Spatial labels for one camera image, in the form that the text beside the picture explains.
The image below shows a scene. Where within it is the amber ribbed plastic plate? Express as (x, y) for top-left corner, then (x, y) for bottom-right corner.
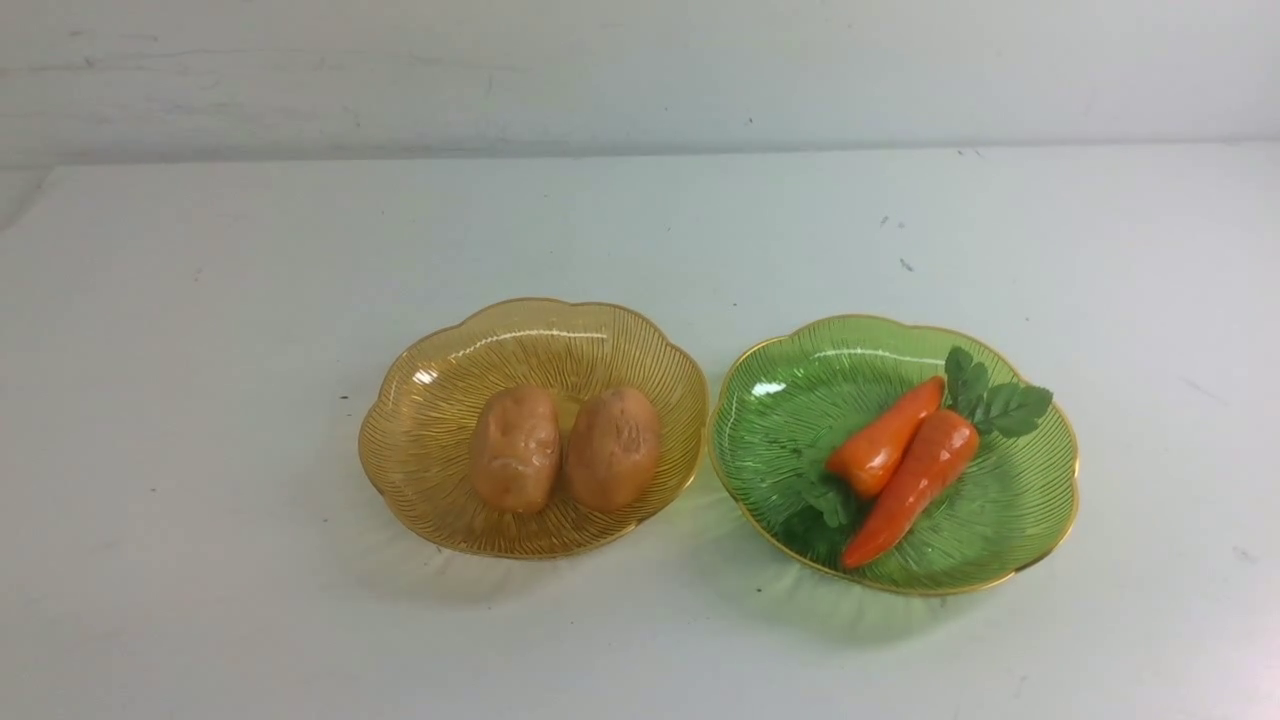
(358, 297), (710, 560)

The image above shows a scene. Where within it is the orange carrot with green leaves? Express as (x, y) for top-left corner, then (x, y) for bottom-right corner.
(803, 375), (946, 528)

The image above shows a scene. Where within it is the brown wrinkled potato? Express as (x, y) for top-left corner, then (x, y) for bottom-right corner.
(564, 387), (662, 512)

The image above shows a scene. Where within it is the brown potato with dimples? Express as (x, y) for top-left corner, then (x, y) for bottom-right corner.
(468, 386), (562, 515)

